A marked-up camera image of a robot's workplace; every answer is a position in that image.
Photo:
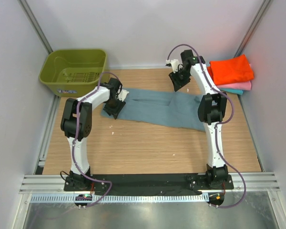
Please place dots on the left corner aluminium post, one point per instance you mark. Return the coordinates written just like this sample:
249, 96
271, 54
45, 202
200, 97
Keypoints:
34, 22

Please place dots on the orange folded t shirt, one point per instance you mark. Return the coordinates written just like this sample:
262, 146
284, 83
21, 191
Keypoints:
235, 70

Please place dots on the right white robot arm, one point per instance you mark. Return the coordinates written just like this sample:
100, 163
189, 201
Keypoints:
211, 111

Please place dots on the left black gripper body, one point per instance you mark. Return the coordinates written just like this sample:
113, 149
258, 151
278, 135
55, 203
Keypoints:
114, 104

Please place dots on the pink folded t shirt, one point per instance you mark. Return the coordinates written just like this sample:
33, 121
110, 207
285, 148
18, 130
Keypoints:
232, 83

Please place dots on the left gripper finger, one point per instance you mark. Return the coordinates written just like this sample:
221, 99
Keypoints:
118, 108
110, 111

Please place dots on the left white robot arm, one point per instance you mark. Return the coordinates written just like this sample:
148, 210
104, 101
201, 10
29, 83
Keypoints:
76, 123

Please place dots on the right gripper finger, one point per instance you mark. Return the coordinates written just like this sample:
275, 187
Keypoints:
174, 78
181, 83

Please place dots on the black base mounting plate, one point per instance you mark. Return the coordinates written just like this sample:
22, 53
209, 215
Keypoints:
178, 184

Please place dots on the aluminium frame rail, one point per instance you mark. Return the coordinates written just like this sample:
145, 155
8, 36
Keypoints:
252, 181

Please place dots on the right corner aluminium post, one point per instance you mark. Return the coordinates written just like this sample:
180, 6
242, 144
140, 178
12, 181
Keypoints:
253, 26

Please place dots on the corner aluminium post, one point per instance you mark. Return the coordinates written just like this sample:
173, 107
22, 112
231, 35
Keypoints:
253, 26
34, 22

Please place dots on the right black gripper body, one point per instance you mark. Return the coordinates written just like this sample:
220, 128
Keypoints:
183, 76

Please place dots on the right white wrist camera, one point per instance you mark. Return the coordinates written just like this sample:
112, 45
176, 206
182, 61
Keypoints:
173, 64

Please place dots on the olive green plastic basket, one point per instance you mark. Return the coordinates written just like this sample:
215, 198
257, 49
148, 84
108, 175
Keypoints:
74, 72

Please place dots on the white slotted cable duct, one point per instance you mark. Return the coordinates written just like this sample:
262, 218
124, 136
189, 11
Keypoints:
84, 198

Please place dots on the grey-blue t shirt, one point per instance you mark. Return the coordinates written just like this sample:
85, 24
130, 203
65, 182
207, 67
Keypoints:
171, 109

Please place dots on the teal folded t shirt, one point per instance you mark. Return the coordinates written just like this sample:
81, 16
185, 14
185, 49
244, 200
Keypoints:
233, 91

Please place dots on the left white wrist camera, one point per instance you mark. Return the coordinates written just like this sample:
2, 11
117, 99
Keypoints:
122, 95

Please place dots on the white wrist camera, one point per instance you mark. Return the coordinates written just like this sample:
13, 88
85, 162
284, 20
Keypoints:
122, 95
173, 64

